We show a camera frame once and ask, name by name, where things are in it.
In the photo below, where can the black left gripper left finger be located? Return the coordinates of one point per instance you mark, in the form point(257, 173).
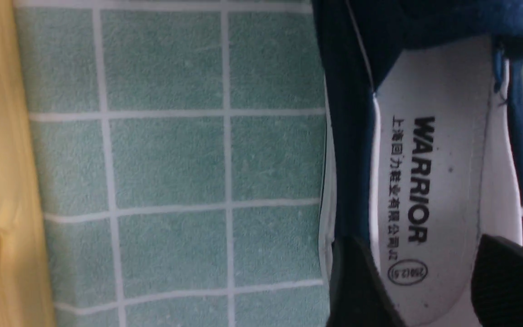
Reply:
point(357, 295)

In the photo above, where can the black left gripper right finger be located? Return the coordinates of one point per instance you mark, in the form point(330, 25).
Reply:
point(497, 283)

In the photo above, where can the navy slip-on shoe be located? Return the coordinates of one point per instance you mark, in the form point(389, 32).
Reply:
point(425, 143)

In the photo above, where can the green checkered tablecloth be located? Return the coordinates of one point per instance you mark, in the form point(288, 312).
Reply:
point(180, 147)

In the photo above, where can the right yellow slide sandal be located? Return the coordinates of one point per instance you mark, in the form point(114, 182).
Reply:
point(25, 288)

